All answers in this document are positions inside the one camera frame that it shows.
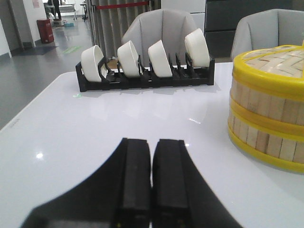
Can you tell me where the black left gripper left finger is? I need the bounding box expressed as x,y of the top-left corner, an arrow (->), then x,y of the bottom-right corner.
22,138 -> 151,228

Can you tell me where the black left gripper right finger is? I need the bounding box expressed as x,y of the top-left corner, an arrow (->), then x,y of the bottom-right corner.
152,139 -> 241,228

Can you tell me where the bamboo steamer drawer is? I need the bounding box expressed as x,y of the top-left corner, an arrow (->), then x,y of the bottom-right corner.
230,79 -> 304,142
228,111 -> 304,173

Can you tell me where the black bowl rack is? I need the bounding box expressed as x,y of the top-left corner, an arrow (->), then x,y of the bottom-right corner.
76,53 -> 215,92

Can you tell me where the white bowl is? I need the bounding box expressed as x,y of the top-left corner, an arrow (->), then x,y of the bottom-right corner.
117,40 -> 140,78
81,45 -> 104,82
184,28 -> 210,67
148,40 -> 172,77

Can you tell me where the left grey chair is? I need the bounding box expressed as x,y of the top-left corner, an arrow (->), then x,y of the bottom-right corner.
121,9 -> 198,67

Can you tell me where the grey chair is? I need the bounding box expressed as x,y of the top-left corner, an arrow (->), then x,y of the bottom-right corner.
121,9 -> 198,67
230,9 -> 304,59

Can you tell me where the red bin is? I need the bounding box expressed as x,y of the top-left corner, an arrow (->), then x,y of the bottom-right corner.
37,19 -> 54,43

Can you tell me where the right grey chair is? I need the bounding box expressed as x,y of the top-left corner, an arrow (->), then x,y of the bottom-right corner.
230,9 -> 304,59

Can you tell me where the person in background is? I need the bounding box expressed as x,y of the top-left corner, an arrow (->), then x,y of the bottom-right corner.
52,0 -> 61,19

